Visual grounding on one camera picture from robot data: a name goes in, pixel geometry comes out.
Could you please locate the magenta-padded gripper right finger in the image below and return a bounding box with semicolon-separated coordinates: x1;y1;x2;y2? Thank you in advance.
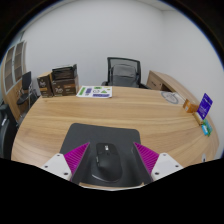
132;142;184;186

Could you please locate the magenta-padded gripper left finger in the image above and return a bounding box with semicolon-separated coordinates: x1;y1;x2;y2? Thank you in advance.
40;142;92;186

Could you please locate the black computer mouse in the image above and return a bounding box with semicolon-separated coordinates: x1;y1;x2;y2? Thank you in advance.
90;142;124;184

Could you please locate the dark grey mouse pad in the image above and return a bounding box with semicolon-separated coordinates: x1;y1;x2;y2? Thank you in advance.
59;122;145;188

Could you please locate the small blue box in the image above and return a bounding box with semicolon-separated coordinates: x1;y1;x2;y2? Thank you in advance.
200;123;211;137

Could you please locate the orange-brown box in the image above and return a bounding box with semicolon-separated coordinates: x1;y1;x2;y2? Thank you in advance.
182;98;200;115

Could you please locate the green and purple printed sheet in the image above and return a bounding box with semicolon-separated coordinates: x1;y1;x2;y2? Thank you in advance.
75;85;114;100

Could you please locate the large brown cardboard box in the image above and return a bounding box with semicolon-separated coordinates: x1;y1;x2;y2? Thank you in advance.
49;75;81;98

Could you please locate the dark office chair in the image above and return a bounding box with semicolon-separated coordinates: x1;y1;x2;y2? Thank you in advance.
0;101;20;160

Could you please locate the purple card package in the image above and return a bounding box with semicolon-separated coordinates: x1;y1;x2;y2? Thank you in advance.
196;92;214;121

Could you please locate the wooden side cabinet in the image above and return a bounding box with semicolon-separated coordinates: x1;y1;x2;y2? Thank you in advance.
145;69;201;105

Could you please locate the small brown cardboard box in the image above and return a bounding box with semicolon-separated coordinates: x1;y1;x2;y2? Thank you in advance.
36;71;55;99

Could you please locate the black visitor chair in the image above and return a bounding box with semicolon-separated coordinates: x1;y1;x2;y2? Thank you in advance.
16;70;39;108

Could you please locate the black cardboard box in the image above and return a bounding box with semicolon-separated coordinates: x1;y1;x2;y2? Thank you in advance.
51;63;79;82

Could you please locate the black mesh office chair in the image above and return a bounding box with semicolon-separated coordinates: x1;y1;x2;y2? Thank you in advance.
101;56;150;90

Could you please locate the wooden shelf unit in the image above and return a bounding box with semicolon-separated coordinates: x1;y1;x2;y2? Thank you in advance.
2;40;33;115

